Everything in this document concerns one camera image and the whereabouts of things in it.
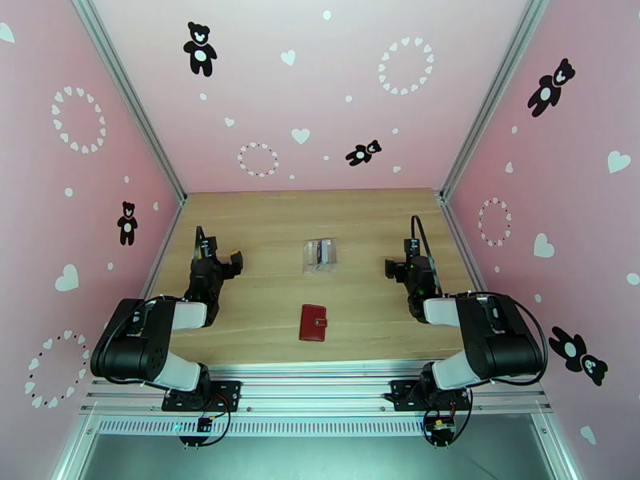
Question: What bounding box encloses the red leather card holder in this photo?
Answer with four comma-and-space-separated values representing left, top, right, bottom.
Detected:
298, 303, 327, 342

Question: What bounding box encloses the right black yellow connector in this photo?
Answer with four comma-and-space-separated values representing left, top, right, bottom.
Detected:
425, 414, 458, 447

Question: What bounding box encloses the perforated metal strip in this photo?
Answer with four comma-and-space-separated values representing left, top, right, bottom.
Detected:
94, 418, 549, 438

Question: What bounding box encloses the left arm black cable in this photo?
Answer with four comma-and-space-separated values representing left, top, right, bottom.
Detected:
90, 226, 207, 390

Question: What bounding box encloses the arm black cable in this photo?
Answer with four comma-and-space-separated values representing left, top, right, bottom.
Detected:
90, 226, 207, 390
410, 214, 550, 385

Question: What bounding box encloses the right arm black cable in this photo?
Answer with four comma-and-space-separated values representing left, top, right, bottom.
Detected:
410, 214, 550, 385

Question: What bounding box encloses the left aluminium table side rail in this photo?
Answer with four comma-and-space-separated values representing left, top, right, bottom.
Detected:
139, 203, 186, 305

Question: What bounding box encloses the aluminium table side rail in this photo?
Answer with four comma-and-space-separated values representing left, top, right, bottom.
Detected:
139, 203, 186, 305
438, 197, 490, 294

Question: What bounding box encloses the right aluminium table side rail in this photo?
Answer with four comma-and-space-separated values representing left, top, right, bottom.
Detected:
438, 197, 490, 294

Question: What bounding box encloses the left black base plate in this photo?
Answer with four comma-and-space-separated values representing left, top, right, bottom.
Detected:
161, 379, 243, 413

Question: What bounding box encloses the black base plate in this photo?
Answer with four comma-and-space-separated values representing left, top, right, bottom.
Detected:
390, 379, 472, 413
161, 379, 243, 413

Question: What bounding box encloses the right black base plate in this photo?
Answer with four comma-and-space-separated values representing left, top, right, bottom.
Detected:
390, 379, 472, 413

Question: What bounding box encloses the aluminium table edge rail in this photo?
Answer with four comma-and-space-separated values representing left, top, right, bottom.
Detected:
79, 361, 554, 420

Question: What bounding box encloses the left base power cable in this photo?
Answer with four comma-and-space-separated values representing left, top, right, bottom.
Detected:
178, 390, 232, 449

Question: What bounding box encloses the base power cable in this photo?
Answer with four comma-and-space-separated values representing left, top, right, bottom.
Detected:
178, 390, 232, 449
422, 388, 474, 450

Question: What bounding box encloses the right base power cable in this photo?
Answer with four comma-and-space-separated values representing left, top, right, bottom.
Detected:
422, 388, 474, 450

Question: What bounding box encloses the left aluminium frame post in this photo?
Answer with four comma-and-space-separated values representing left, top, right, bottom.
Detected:
67, 0, 189, 207

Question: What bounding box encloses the aluminium frame post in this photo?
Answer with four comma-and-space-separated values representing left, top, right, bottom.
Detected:
438, 0, 556, 202
67, 0, 189, 207

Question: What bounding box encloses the right aluminium frame post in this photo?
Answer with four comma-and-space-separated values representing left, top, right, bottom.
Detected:
438, 0, 556, 202

